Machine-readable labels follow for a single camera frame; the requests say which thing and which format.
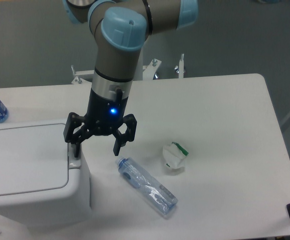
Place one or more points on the white push-lid trash can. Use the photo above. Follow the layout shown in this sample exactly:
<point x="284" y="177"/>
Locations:
<point x="42" y="183"/>

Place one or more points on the crumpled white green carton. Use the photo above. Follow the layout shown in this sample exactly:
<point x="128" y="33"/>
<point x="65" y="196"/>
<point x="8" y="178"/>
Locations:
<point x="174" y="155"/>

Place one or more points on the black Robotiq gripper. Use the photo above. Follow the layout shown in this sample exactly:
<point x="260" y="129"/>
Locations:
<point x="104" y="117"/>

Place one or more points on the white pedestal base frame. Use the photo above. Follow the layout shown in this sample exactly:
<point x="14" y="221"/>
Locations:
<point x="149" y="72"/>

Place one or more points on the empty clear plastic bottle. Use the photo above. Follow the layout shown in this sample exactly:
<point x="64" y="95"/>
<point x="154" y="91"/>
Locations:
<point x="149" y="187"/>

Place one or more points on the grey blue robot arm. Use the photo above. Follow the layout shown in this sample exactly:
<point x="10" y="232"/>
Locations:
<point x="120" y="29"/>

